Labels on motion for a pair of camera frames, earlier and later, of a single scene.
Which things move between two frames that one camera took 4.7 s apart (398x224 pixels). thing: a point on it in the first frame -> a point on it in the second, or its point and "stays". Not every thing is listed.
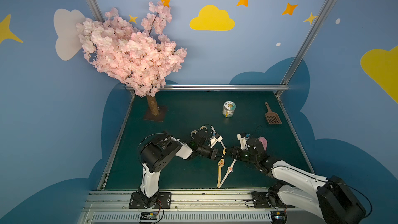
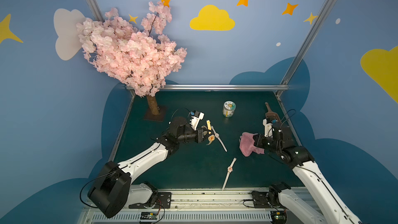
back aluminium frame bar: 227,87 stays
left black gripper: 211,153 -> 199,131
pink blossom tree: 141,58 stays
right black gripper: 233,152 -> 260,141
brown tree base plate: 148,115 stays
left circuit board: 150,215 stays
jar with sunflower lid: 228,108 stays
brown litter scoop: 272,117 stays
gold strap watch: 221,164 -> 211,137
